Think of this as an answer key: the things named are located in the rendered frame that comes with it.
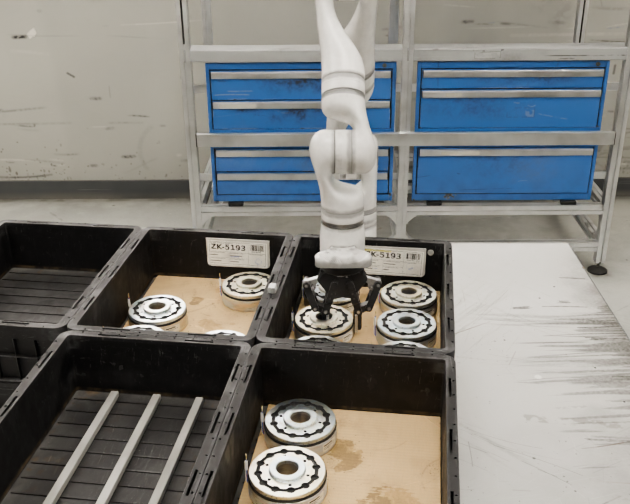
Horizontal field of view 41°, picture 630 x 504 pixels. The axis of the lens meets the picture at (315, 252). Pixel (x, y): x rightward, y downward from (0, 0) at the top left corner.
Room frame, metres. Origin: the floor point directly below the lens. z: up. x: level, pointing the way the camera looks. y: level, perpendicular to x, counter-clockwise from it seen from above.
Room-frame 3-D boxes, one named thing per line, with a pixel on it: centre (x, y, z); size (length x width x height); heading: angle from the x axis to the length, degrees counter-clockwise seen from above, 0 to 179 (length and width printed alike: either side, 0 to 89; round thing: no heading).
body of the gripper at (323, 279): (1.26, -0.05, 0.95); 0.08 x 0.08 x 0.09
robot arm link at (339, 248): (1.24, -0.05, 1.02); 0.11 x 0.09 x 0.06; 0
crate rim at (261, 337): (1.25, -0.08, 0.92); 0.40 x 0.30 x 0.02; 172
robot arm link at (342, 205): (1.26, -0.04, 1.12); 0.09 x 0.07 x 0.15; 89
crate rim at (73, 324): (1.30, 0.21, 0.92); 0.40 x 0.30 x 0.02; 172
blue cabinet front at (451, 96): (3.13, -0.75, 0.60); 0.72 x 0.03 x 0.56; 89
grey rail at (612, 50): (3.17, -0.35, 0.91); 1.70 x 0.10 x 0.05; 89
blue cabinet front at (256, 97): (3.14, 0.05, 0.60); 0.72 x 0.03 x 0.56; 89
